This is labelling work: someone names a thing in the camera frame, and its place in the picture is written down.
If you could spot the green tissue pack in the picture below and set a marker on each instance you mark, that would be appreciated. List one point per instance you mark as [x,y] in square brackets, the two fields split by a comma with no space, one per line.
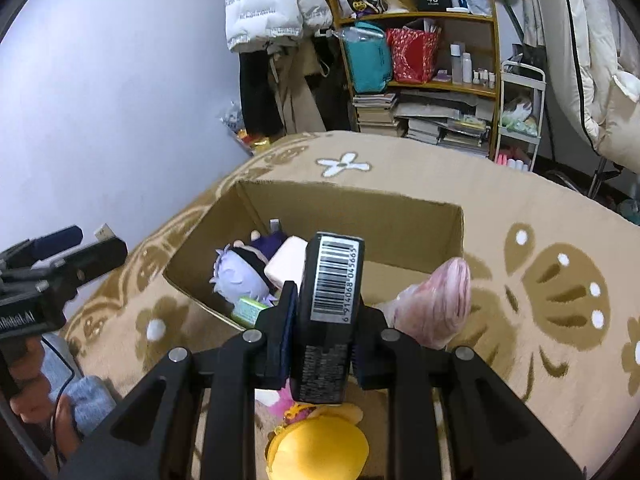
[245,311]

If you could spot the purple haired plush doll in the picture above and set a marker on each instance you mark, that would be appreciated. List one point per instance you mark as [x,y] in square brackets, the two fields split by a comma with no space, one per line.
[239,270]

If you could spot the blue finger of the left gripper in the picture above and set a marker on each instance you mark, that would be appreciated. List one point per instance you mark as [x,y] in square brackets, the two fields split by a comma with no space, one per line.
[28,252]
[75,269]

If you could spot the pink square plush cushion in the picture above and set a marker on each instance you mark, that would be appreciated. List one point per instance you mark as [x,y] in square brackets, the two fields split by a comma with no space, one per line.
[286,257]

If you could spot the black hanging garment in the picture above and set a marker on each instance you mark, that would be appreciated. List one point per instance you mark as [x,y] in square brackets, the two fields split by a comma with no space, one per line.
[259,106]

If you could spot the person's left hand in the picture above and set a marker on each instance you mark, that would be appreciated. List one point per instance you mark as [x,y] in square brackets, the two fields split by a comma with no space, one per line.
[32,403]

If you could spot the pink yarn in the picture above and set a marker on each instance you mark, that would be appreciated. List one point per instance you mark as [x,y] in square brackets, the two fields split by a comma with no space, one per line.
[434,311]

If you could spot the beige trench coat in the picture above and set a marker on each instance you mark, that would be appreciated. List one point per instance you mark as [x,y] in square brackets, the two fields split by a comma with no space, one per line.
[296,104]

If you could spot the stack of books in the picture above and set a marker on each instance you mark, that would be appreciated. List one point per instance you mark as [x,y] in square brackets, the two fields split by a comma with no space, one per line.
[376,114]

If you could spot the white puffer jacket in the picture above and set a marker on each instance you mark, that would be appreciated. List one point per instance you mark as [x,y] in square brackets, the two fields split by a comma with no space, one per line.
[256,25]

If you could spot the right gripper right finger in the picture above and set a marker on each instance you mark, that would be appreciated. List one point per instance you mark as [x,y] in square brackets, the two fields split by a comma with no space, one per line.
[371,360]

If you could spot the open cardboard box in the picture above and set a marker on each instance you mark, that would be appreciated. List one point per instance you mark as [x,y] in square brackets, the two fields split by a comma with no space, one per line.
[405,238]

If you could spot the black barcode box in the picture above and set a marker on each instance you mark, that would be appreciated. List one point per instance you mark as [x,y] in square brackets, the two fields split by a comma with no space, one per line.
[326,313]

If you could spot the red patterned gift bag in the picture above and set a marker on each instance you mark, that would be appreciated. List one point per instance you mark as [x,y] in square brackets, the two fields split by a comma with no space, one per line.
[413,51]

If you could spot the wooden shelf unit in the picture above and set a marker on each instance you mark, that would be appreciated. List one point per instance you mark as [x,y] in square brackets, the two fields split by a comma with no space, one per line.
[445,52]

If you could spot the teal tote bag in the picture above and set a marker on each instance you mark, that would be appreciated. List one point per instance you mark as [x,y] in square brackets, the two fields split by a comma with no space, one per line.
[368,57]

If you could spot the cream padded recliner chair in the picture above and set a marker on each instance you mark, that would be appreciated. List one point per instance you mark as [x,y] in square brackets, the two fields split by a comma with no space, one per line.
[593,60]

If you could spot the yellow plush toy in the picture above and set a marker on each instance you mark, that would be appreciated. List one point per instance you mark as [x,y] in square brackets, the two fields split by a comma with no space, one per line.
[321,442]

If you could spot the plastic bag of toys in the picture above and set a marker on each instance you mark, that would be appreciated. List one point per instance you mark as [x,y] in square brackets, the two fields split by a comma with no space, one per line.
[232,118]

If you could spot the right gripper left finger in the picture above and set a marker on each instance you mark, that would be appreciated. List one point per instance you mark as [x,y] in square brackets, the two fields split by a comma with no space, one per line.
[275,324]

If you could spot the white utility cart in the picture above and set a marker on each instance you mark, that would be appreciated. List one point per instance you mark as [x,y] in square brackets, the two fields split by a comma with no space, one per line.
[521,114]

